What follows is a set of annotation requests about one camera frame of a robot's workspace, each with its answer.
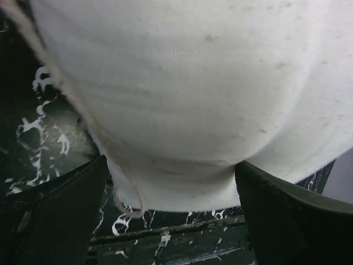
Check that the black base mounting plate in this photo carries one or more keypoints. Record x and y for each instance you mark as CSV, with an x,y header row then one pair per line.
x,y
220,241

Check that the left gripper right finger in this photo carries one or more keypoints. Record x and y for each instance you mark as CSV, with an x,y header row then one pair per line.
x,y
291,225

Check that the white pillow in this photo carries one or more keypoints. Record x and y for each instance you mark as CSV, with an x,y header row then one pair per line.
x,y
176,93

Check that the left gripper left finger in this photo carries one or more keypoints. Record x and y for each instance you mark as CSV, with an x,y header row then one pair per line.
x,y
53,223

